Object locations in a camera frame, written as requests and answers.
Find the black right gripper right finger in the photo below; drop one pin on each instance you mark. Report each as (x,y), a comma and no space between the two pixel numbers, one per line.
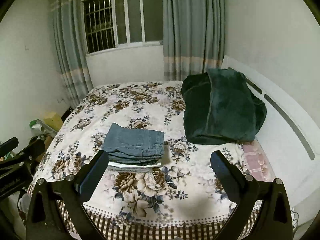
(274,218)

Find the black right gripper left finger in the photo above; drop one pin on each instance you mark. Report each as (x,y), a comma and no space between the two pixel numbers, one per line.
(44,220)

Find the green white floor clutter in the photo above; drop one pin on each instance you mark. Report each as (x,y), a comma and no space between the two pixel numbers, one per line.
(38,127)

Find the pink pillow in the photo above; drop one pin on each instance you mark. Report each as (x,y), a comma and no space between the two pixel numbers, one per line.
(257,162)

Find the yellow cardboard box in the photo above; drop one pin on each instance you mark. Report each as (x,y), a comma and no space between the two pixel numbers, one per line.
(53,120)

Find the white bed headboard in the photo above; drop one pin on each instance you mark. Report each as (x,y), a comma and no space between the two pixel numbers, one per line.
(290,140)

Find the floral bed blanket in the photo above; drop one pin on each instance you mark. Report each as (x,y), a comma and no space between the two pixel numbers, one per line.
(182,198)

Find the folded blue jeans stack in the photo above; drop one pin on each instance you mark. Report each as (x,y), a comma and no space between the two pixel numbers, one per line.
(133,146)

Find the white board under jeans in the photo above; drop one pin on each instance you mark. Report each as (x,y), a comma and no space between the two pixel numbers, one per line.
(113,164)

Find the dark green plush blanket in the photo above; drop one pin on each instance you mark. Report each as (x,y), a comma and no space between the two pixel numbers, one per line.
(220,108)

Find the grey-blue left curtain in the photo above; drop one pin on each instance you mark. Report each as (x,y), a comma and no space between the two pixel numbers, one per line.
(70,48)

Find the grey-blue curtain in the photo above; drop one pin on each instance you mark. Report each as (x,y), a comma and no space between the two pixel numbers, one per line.
(70,48)
(193,37)

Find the white framed barred window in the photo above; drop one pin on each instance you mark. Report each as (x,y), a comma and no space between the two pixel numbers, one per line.
(115,24)

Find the grey-blue right curtain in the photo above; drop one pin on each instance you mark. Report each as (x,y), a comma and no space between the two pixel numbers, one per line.
(193,37)

